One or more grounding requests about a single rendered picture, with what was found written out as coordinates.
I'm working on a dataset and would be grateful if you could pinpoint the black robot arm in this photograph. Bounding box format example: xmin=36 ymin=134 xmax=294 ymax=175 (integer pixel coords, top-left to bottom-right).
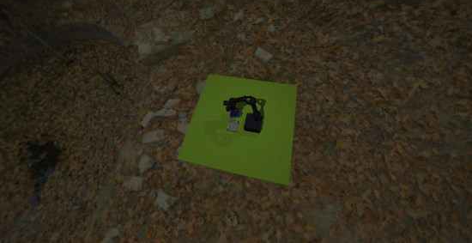
xmin=223 ymin=96 xmax=261 ymax=122

